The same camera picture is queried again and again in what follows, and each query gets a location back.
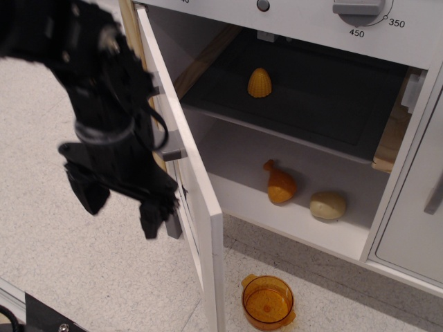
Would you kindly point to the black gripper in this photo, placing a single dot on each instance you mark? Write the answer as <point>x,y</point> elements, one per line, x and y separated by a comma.
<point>123,163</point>

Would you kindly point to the white oven door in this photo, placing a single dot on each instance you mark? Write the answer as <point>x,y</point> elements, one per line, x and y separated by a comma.
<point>199,210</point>

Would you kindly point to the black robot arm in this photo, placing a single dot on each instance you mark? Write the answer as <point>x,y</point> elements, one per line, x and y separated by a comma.
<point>85,49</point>

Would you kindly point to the dark grey oven tray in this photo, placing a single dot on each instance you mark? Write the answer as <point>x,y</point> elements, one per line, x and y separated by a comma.
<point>330,98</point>

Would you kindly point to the grey cabinet foot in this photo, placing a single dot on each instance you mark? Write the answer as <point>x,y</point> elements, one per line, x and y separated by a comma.
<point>173,226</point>

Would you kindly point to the black mounting plate with screw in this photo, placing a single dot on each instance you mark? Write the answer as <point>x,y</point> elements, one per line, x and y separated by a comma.
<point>40,317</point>

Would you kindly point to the orange toy chicken drumstick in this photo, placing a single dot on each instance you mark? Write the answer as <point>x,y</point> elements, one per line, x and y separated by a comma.
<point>281,186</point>

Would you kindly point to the orange transparent toy pot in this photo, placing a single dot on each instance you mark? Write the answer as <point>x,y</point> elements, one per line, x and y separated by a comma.
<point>268,302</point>

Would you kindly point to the yellow toy corn piece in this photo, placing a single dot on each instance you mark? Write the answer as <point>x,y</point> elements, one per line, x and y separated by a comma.
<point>259,84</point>

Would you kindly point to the beige toy potato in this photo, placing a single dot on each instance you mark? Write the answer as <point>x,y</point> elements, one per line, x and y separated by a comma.
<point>327,205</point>

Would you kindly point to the white toy kitchen cabinet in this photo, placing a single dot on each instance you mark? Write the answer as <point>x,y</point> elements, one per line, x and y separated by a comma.
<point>193,34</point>

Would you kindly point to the grey round button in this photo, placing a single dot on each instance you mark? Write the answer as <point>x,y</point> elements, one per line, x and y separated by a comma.
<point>263,5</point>

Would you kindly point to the white right cabinet door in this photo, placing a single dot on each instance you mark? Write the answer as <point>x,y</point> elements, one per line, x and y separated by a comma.
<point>409,240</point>

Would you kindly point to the grey temperature knob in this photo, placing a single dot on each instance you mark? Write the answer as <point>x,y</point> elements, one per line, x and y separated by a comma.
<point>371,8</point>

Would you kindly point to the grey oven door handle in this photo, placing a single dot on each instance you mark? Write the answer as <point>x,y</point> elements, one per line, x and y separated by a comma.
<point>174,148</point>

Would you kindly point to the aluminium frame rail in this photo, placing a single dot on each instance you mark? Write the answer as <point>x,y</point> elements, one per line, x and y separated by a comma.
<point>14,299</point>

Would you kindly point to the grey right door handle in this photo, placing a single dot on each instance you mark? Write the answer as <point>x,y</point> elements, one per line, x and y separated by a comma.
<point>434,199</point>

